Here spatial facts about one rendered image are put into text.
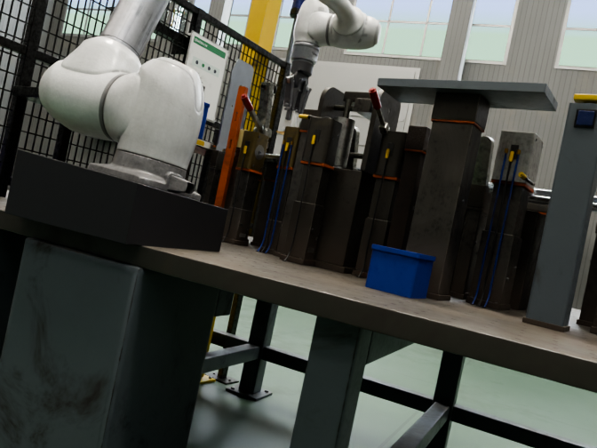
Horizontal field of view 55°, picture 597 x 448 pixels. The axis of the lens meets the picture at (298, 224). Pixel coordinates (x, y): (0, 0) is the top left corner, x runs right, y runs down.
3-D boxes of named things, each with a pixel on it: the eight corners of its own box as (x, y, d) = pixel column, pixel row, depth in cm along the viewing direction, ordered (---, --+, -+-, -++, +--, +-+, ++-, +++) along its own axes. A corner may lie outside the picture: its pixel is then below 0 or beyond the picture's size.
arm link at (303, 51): (324, 51, 197) (321, 68, 197) (302, 51, 202) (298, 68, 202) (310, 41, 189) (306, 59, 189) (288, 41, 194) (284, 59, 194)
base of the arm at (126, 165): (155, 188, 111) (163, 160, 111) (83, 168, 123) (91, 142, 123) (215, 205, 127) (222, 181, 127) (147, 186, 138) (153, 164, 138)
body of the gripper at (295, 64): (306, 58, 190) (299, 85, 190) (318, 67, 197) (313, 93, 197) (287, 58, 194) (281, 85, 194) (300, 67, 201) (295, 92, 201)
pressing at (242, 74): (236, 156, 215) (255, 67, 215) (217, 149, 206) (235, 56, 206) (235, 156, 216) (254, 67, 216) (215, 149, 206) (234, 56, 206)
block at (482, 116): (449, 300, 129) (490, 104, 129) (438, 300, 123) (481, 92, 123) (409, 290, 135) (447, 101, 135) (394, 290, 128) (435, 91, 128)
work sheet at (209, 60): (214, 123, 243) (229, 51, 243) (176, 108, 224) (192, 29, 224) (210, 123, 244) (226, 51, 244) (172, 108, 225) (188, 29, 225)
